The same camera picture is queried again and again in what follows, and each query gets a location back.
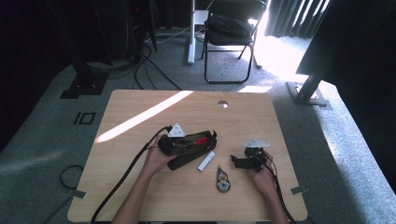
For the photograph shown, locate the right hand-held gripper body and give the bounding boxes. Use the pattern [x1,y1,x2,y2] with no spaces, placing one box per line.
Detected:
[243,139,271,173]

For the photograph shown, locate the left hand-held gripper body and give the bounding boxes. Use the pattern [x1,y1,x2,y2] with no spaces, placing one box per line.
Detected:
[157,122,188,157]

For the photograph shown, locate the black pencil case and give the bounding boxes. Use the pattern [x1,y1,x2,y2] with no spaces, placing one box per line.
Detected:
[162,129,219,172]

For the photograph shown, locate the correction tape dispenser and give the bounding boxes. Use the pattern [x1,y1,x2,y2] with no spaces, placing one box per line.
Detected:
[216,164,232,194]

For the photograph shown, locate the person's left hand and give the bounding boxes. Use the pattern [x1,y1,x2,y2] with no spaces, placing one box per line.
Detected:
[143,143,177,178]

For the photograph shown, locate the person's right hand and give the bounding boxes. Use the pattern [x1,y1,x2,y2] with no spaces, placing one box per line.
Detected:
[247,151,277,198]

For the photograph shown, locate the grey tape strip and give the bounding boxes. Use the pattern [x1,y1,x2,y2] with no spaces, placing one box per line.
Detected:
[66,189,87,200]
[290,185,310,196]

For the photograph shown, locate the black metal stand with plate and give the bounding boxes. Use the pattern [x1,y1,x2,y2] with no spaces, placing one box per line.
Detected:
[286,0,368,110]

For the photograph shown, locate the white desk leg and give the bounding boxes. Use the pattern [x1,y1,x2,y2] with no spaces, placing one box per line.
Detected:
[187,0,198,65]

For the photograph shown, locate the black stand with square base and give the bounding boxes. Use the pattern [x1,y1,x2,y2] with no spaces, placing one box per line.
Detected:
[46,0,110,100]

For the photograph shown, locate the black folding chair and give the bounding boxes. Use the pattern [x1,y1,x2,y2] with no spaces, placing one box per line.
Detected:
[200,0,269,85]

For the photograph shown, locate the black bag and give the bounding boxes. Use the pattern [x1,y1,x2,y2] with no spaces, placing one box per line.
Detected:
[207,13,255,39]

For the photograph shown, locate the dark grey curtain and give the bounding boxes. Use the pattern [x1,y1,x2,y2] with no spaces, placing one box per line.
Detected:
[264,0,332,40]

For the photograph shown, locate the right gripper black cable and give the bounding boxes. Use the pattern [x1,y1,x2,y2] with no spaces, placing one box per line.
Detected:
[253,152,297,224]

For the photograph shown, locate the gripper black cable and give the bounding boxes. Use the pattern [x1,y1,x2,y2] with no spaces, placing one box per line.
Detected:
[253,152,297,224]
[90,125,174,224]

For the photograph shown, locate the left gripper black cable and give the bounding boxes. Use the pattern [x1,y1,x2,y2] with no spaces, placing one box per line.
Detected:
[90,125,174,224]

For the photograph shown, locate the black floor cables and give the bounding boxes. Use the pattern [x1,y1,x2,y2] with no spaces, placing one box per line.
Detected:
[133,41,183,91]

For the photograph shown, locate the white floor cable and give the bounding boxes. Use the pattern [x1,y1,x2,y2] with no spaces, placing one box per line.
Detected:
[144,25,191,45]

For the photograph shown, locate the looped black cable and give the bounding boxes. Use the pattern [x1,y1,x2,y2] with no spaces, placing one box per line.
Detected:
[43,164,86,224]

